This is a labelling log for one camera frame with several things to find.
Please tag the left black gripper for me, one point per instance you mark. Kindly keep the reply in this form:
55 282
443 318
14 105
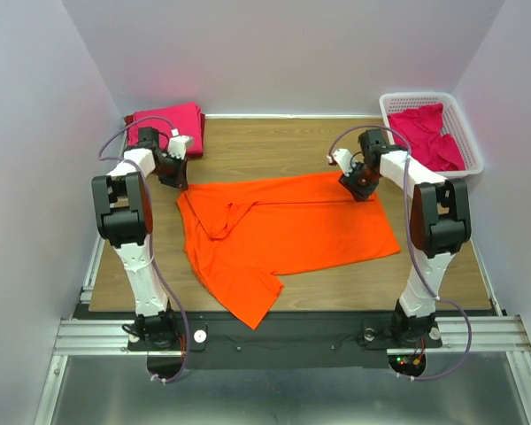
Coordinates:
180 179

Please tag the folded dark red t shirt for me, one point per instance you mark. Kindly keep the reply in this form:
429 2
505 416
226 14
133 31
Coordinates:
201 133

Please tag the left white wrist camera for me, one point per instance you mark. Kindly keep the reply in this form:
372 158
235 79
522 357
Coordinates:
178 144

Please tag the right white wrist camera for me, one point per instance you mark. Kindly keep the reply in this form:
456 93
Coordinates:
342 158

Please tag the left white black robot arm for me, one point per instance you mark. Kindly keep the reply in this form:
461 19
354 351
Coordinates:
124 219

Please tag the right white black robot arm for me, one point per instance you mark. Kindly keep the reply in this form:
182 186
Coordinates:
437 220

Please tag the orange t shirt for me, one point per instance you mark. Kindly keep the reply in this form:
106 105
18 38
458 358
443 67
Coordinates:
241 237

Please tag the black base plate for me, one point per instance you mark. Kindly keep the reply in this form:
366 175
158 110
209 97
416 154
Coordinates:
216 340

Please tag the folded pink t shirt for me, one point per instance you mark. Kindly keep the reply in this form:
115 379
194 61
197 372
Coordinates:
177 124

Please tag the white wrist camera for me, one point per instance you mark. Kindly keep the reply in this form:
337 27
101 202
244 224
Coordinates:
178 144
342 158

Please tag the pink plastic basket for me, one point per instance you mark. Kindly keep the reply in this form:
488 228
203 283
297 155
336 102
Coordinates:
454 123

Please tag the crumpled pink t shirt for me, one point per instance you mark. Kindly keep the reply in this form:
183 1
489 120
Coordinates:
422 127

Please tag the aluminium frame rail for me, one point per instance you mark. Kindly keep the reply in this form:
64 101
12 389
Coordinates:
493 386

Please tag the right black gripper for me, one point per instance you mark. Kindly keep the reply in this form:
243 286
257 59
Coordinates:
357 192

